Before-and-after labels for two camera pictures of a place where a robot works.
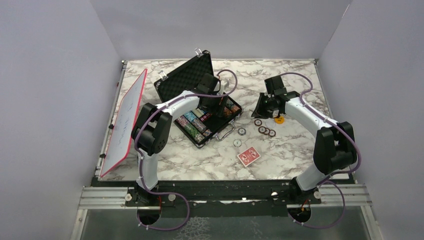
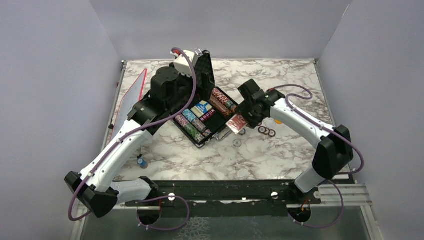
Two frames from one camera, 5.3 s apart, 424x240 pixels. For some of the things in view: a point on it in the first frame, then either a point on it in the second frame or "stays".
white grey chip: [237, 143] stays
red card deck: [249, 156] → [236, 124]
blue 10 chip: [242, 131] stays
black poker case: [199, 126] stays
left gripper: [218, 108] → [204, 92]
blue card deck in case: [198, 112] stays
